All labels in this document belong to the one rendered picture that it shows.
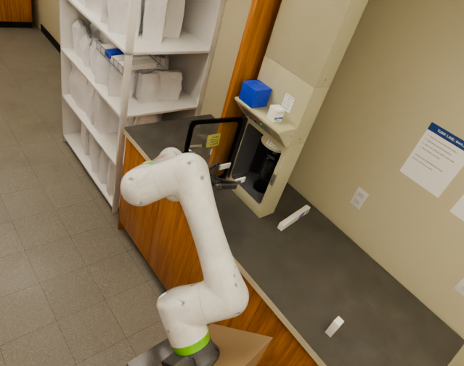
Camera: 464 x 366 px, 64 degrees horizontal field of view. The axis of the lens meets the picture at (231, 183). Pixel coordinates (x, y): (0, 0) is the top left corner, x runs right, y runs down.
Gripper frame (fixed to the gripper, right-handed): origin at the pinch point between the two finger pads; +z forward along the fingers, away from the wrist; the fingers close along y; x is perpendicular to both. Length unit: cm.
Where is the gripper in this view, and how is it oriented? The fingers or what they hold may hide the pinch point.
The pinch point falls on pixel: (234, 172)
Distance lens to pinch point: 184.0
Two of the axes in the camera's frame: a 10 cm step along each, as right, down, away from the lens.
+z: 7.6, -2.3, 6.1
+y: -6.0, -6.1, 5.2
